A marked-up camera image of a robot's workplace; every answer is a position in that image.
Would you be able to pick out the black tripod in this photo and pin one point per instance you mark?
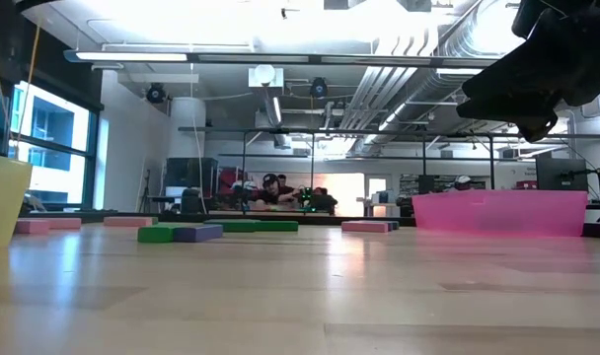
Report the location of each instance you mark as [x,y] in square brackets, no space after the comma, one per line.
[146,192]

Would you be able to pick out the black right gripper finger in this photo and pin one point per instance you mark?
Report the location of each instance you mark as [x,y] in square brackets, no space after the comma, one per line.
[507,112]
[517,79]

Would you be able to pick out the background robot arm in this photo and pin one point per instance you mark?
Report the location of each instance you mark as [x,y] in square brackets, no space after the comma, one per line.
[320,199]

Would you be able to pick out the black metal table frame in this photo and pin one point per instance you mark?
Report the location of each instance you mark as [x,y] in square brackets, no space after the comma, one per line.
[102,216]

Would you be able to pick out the dark framed window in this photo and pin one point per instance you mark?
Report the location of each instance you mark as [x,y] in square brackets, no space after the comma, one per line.
[48,123]

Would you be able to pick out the pink plastic bin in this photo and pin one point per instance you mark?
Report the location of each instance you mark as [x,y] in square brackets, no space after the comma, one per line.
[497,212]

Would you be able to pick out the person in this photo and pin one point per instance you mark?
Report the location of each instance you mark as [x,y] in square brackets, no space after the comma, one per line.
[462,182]
[282,180]
[273,190]

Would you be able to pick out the black metal rack frame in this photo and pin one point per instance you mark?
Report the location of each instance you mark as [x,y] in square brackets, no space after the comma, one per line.
[491,167]

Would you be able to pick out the black background monitor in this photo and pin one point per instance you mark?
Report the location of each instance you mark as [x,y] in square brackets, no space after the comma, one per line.
[191,171]

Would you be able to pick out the silver round air duct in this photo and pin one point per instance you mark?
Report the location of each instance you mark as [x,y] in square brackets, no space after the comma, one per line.
[453,44]

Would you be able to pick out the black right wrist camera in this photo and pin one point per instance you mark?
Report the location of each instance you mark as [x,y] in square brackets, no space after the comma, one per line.
[538,132]

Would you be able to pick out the white round column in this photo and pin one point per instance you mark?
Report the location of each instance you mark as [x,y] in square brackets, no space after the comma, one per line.
[187,128]

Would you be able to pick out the black ceiling speaker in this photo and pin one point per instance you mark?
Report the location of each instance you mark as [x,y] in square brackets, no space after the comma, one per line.
[156,93]
[319,88]

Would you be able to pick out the yellow plastic bin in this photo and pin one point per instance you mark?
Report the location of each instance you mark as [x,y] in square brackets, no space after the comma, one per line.
[4,202]

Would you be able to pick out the grey overhead rig beam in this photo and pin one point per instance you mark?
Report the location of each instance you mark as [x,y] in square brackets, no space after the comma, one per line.
[280,59]

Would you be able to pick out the white dome ceiling fixture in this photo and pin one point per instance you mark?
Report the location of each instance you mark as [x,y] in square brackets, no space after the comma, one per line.
[264,74]

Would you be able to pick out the pink rectangular block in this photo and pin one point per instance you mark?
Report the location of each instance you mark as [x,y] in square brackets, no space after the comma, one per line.
[364,226]
[32,227]
[127,221]
[65,223]

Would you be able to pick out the black office chair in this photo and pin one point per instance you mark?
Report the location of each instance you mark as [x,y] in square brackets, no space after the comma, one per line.
[191,201]

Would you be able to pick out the purple rectangular block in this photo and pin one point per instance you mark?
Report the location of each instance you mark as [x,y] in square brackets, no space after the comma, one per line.
[394,225]
[199,233]

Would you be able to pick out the black desk monitor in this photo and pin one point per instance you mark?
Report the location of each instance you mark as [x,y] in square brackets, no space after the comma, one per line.
[561,173]

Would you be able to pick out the white ribbed ceiling duct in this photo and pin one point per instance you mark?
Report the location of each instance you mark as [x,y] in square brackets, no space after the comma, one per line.
[379,93]

